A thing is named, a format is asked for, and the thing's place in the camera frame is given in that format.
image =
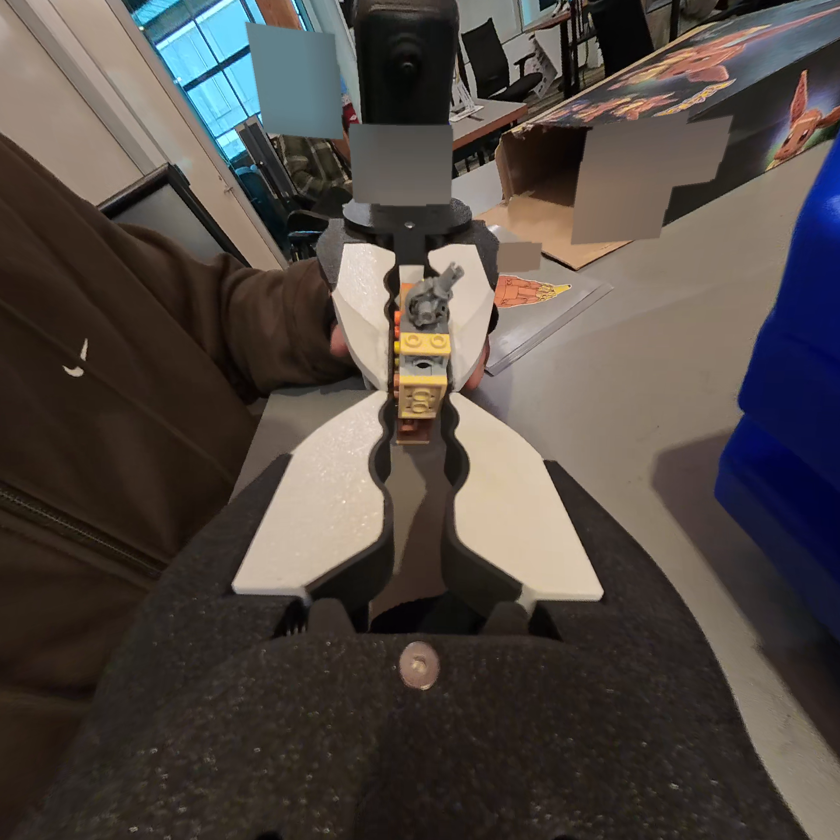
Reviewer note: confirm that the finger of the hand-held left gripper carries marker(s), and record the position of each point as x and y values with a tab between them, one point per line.
476	308
364	308

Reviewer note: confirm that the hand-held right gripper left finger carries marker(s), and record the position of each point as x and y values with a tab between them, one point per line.
321	518

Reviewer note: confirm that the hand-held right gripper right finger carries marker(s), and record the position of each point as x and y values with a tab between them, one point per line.
518	525

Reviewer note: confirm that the multicoloured toy brick assembly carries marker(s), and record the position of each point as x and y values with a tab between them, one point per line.
423	387

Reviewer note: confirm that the blue plastic bin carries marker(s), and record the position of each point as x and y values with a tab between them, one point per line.
787	394

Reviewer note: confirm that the person's left forearm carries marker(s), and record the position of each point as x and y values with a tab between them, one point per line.
249	315

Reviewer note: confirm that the person's left hand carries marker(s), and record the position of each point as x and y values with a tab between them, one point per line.
340	344

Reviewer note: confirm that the printed instruction booklet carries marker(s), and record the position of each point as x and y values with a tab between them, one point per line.
558	315

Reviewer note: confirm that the white table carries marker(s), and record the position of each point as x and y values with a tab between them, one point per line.
485	124

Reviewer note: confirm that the black framed panel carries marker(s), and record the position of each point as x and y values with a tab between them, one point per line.
170	210

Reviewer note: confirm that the person's brown hoodie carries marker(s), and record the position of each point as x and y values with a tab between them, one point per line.
79	459

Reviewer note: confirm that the printed cardboard box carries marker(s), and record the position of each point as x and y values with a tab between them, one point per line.
689	72

